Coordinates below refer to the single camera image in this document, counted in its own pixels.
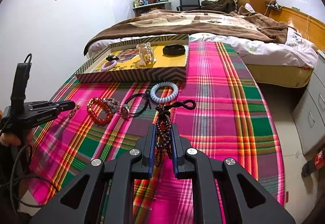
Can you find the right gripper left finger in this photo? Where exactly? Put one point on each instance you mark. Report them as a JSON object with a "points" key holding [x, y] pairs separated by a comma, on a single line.
{"points": [[103, 191]]}

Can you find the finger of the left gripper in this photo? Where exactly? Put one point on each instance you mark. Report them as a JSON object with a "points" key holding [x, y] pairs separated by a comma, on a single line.
{"points": [[40, 104], [62, 106]]}

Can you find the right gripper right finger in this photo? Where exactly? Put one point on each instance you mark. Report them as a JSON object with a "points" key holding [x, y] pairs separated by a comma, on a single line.
{"points": [[223, 191]]}

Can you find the black hair clip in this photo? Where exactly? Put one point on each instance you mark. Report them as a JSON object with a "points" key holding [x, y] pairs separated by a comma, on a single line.
{"points": [[112, 58]]}

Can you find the black smart wristband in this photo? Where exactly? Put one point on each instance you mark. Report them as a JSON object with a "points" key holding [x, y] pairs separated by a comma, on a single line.
{"points": [[174, 50]]}

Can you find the left hand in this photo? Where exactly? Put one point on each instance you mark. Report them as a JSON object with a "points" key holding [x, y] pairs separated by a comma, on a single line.
{"points": [[11, 139]]}

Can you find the colourful plaid tablecloth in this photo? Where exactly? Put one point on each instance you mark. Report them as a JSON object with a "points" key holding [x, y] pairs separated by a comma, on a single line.
{"points": [[231, 119]]}

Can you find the clear amber hair claw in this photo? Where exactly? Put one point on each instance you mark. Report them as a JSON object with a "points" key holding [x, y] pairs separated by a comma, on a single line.
{"points": [[146, 54]]}

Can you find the patterned cardboard tray box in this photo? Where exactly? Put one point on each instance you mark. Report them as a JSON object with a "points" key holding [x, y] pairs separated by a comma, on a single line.
{"points": [[136, 59]]}

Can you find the cluttered desk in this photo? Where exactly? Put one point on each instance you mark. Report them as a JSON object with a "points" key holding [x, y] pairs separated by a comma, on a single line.
{"points": [[144, 9]]}

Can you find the cola bottle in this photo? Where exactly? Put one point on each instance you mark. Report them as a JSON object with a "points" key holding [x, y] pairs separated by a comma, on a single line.
{"points": [[313, 165]]}

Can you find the grey drawer cabinet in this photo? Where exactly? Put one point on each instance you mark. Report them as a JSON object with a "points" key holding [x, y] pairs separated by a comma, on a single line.
{"points": [[309, 112]]}

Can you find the brown fleece blanket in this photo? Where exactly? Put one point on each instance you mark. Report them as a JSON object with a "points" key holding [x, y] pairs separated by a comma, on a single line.
{"points": [[241, 24]]}

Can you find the white floral bed sheet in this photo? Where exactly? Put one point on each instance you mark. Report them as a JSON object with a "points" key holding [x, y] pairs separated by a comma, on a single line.
{"points": [[296, 51]]}

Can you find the black office chair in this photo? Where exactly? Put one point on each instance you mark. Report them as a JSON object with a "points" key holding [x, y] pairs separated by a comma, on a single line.
{"points": [[187, 5]]}

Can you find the wooden headboard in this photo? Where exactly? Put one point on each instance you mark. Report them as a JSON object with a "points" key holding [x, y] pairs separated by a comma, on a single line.
{"points": [[310, 28]]}

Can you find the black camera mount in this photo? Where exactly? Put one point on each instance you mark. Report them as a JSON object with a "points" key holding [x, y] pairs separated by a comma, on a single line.
{"points": [[19, 85]]}

